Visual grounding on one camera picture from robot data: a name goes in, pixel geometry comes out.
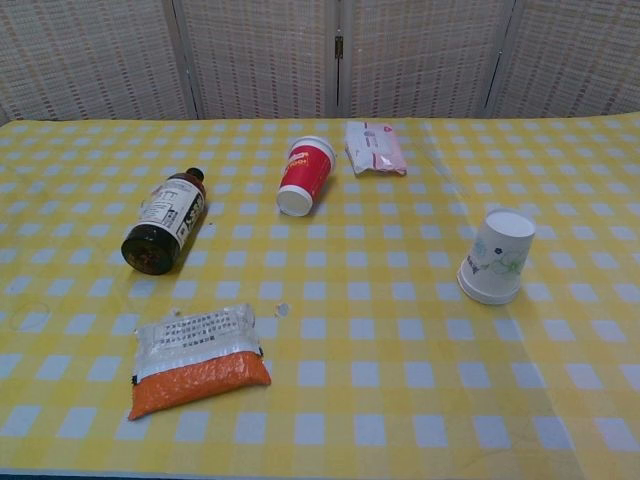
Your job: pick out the white paper cup floral print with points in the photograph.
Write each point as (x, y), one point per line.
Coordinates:
(500, 250)

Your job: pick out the red paper cup white lid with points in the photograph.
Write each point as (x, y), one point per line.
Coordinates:
(305, 175)

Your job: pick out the small white paper scrap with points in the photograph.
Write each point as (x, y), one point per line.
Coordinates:
(283, 310)

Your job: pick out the white pink wet wipes pack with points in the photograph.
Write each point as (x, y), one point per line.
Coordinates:
(372, 145)

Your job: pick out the yellow white checkered tablecloth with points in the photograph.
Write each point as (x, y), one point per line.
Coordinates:
(350, 350)

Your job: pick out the brown glass bottle white label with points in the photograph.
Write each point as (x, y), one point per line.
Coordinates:
(165, 210)

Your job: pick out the brass screen hinge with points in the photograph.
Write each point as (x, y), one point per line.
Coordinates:
(339, 47)

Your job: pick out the woven folding screen panel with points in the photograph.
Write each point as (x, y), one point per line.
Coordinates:
(425, 55)
(90, 55)
(575, 55)
(260, 55)

